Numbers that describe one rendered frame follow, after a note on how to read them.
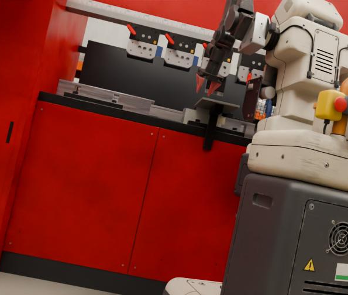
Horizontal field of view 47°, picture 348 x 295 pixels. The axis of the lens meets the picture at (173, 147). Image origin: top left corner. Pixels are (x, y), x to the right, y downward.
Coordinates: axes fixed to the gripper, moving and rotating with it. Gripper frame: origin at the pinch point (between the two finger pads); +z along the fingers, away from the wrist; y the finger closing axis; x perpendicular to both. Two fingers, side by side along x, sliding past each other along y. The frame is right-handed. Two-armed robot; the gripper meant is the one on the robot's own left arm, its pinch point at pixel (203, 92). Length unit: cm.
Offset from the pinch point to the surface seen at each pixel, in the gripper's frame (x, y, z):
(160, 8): -58, 17, -21
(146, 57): -45.5, 18.6, 2.8
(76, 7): -62, 58, -7
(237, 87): -83, -54, 12
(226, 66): -38.7, -22.2, -6.6
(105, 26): -481, 0, 72
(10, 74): -28, 79, 24
